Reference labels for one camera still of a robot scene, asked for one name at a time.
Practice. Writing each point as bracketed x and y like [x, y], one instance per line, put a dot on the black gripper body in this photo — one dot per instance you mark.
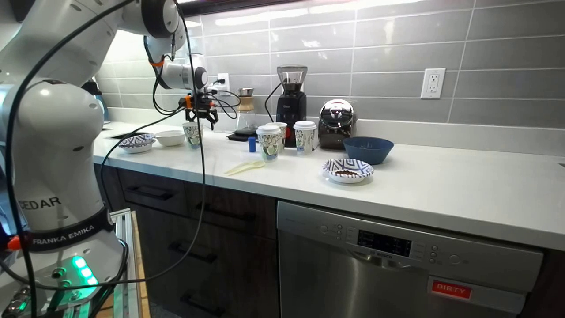
[202, 104]

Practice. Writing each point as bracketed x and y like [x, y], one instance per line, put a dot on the open patterned paper cup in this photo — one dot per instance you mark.
[191, 136]

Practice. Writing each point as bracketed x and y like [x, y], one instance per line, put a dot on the lidded patterned paper cup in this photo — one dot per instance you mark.
[271, 143]
[283, 125]
[306, 138]

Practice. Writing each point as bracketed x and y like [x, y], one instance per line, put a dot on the white ceramic bowl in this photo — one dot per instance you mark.
[170, 138]

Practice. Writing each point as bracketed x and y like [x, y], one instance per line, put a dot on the flat black scale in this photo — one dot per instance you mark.
[239, 136]

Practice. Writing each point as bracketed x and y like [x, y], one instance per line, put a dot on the glass pour-over carafe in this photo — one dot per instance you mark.
[246, 115]

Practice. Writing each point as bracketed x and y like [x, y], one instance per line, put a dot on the small blue cylinder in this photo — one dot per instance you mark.
[253, 145]

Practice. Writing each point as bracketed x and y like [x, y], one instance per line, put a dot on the cream plastic tongs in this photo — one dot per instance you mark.
[244, 168]

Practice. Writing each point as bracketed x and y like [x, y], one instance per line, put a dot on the blue patterned ceramic plate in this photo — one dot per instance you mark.
[136, 143]
[348, 170]

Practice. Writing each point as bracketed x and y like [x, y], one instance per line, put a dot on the dark wood drawer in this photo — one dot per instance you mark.
[152, 185]
[235, 302]
[235, 258]
[232, 203]

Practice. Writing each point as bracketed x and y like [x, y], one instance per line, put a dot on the black coffee grinder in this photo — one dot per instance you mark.
[292, 106]

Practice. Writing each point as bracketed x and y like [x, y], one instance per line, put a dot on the glass electric kettle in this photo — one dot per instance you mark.
[98, 106]

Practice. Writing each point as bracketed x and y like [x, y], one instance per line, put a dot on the round black coffee machine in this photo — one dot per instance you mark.
[336, 124]

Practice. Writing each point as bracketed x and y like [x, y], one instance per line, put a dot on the dark blue bowl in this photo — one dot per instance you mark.
[368, 150]

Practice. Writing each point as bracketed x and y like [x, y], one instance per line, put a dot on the stainless steel dishwasher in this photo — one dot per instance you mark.
[364, 270]

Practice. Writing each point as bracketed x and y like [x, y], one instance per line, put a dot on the red dishwasher magnet sign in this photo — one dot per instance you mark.
[451, 288]

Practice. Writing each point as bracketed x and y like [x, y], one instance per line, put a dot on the white wall outlet with plugs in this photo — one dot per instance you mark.
[221, 81]

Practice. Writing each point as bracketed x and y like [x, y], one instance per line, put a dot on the silver aluminium frame post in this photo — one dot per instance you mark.
[126, 265]

